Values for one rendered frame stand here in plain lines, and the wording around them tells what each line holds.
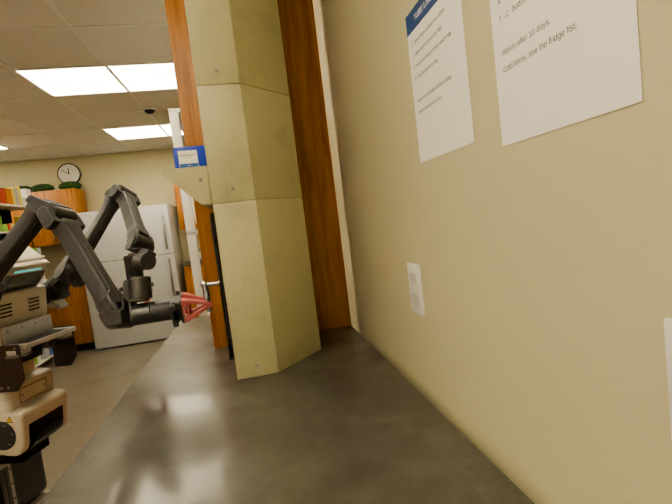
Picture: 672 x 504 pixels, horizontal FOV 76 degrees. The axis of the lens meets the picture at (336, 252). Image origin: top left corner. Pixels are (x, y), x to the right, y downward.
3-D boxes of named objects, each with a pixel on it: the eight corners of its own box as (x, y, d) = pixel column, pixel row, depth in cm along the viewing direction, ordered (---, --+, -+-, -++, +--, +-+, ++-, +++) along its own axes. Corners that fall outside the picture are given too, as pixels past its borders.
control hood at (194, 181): (221, 209, 143) (217, 179, 143) (212, 204, 112) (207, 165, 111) (185, 213, 141) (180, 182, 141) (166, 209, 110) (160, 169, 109)
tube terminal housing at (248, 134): (313, 335, 152) (284, 112, 146) (329, 363, 120) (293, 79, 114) (240, 347, 147) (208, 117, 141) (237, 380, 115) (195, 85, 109)
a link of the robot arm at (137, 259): (151, 245, 160) (130, 234, 154) (169, 243, 153) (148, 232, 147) (138, 275, 156) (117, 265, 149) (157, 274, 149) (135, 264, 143)
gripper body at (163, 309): (180, 289, 122) (153, 293, 120) (176, 304, 112) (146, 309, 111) (185, 310, 124) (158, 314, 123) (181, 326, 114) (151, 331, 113)
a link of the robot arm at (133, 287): (128, 324, 123) (104, 326, 115) (124, 285, 125) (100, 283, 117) (163, 317, 120) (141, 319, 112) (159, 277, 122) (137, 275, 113)
